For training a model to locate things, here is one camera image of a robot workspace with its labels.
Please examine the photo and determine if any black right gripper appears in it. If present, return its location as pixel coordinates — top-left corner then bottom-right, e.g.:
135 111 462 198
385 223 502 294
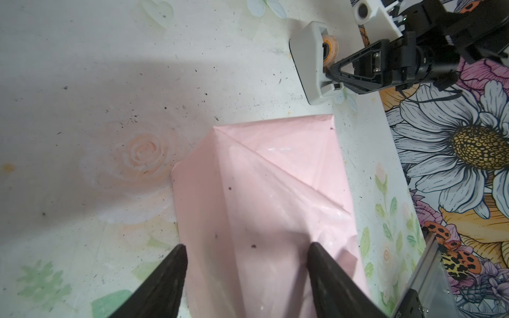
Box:
325 1 478 94

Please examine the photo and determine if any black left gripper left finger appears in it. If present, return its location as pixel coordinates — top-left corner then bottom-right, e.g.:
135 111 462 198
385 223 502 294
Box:
110 244 188 318

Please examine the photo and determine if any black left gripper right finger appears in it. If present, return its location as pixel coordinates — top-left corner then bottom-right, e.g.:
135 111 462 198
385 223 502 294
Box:
307 242 385 318

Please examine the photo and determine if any purple wrapping paper sheet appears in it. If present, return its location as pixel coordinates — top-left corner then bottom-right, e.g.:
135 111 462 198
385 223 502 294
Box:
171 115 369 317

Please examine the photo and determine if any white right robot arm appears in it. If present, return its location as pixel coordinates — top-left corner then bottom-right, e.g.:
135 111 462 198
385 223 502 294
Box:
325 1 508 94

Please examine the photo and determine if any grey tape dispenser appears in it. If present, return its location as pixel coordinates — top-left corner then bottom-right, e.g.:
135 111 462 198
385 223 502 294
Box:
289 21 345 105

